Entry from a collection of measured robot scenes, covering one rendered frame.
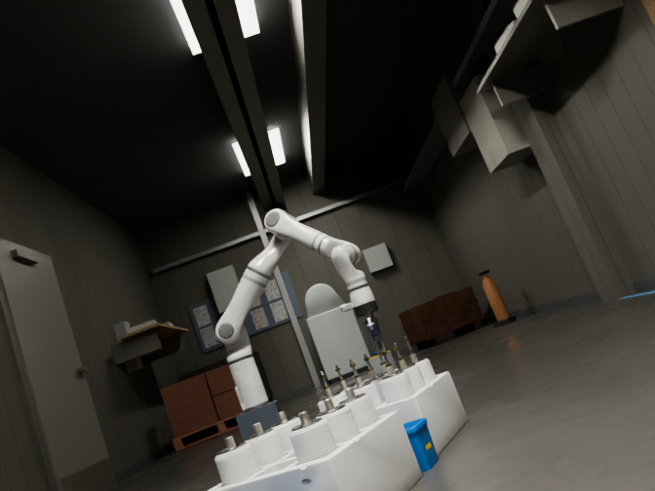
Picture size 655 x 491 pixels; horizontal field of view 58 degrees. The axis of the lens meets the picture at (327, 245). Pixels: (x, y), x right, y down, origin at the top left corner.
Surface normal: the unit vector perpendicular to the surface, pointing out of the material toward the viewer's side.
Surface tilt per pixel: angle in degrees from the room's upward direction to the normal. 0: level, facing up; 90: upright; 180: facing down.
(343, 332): 90
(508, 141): 90
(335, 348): 90
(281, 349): 90
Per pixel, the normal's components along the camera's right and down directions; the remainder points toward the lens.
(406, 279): 0.00, -0.18
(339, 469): 0.80, -0.39
